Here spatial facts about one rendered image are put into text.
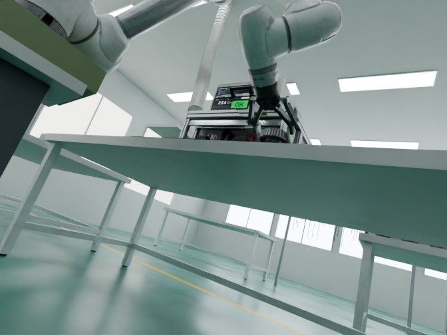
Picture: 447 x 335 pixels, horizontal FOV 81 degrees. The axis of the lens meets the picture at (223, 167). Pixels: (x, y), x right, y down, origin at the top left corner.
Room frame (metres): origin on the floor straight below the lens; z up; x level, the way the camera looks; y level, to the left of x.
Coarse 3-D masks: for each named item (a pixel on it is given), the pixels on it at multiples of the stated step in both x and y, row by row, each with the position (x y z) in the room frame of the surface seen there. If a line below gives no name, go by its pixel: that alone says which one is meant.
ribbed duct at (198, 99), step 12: (228, 12) 2.66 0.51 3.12; (216, 24) 2.63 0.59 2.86; (216, 36) 2.62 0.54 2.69; (216, 48) 2.64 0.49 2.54; (204, 60) 2.60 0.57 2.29; (204, 72) 2.57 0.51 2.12; (204, 84) 2.54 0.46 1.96; (192, 96) 2.49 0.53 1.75; (204, 96) 2.51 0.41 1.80; (192, 108) 2.40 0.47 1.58
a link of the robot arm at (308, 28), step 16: (288, 0) 0.61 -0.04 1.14; (304, 0) 0.56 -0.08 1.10; (288, 16) 0.57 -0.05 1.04; (304, 16) 0.56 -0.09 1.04; (320, 16) 0.55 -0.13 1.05; (336, 16) 0.55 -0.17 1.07; (304, 32) 0.57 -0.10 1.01; (320, 32) 0.57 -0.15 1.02; (336, 32) 0.59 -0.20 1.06; (304, 48) 0.62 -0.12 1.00
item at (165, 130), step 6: (150, 126) 2.14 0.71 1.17; (156, 126) 2.10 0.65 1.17; (162, 126) 2.06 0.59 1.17; (168, 126) 2.02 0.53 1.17; (174, 126) 1.98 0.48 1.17; (180, 126) 1.99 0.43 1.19; (156, 132) 2.25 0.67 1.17; (162, 132) 2.20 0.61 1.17; (168, 132) 2.15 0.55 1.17; (174, 132) 2.11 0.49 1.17; (180, 132) 2.07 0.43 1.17
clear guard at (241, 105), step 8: (224, 96) 1.04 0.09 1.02; (232, 96) 1.00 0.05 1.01; (240, 96) 0.98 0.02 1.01; (248, 96) 0.96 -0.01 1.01; (232, 104) 1.16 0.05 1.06; (240, 104) 1.14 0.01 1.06; (248, 104) 1.12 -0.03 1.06; (256, 104) 1.10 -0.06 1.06; (240, 112) 1.22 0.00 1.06; (248, 112) 1.19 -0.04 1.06; (256, 112) 1.17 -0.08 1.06; (264, 112) 1.15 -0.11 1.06; (272, 112) 1.13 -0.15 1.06
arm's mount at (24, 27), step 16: (0, 0) 0.58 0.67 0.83; (0, 16) 0.59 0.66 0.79; (16, 16) 0.61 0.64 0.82; (32, 16) 0.63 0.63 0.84; (16, 32) 0.62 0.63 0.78; (32, 32) 0.64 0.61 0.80; (48, 32) 0.66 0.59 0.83; (32, 48) 0.65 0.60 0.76; (48, 48) 0.67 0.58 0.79; (64, 48) 0.70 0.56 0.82; (64, 64) 0.71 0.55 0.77; (80, 64) 0.74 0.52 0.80; (96, 64) 0.77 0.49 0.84; (80, 80) 0.75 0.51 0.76; (96, 80) 0.78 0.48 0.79; (80, 96) 0.86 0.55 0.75
